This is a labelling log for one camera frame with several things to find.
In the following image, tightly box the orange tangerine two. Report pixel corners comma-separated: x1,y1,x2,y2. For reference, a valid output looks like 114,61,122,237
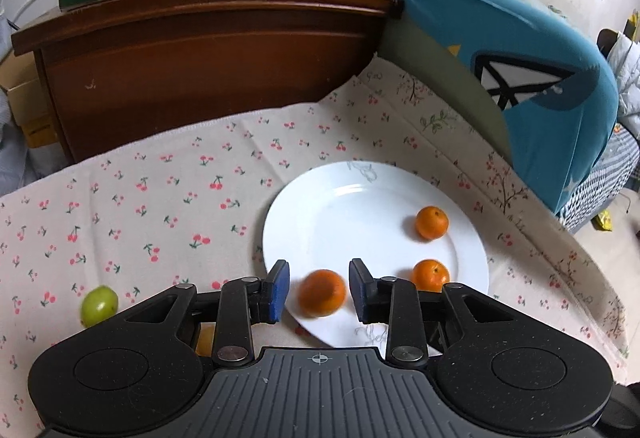
410,259,450,293

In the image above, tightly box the orange tangerine three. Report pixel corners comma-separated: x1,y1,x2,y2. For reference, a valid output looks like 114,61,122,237
297,269,346,318

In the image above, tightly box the orange tangerine one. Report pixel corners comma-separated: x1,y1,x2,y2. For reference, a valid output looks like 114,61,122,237
414,205,449,241

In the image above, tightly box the orange tangerine seven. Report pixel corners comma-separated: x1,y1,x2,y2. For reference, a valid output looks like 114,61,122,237
195,323,215,357

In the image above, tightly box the cherry print tablecloth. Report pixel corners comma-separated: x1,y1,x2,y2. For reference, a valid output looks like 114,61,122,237
1,58,628,437

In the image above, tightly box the lone green plum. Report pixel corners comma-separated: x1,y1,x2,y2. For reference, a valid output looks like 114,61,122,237
80,285,119,328

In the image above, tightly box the blue patterned pillow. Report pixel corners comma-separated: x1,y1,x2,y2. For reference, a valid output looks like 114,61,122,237
401,0,618,213

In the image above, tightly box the brown wooden cabinet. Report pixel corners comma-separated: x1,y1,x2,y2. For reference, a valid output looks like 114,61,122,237
12,0,399,162

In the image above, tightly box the checkered sofa cover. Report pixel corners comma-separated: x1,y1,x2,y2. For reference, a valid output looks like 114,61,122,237
558,123,639,232

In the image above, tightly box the cardboard box on floor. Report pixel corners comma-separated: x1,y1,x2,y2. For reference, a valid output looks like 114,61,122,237
1,50,58,149

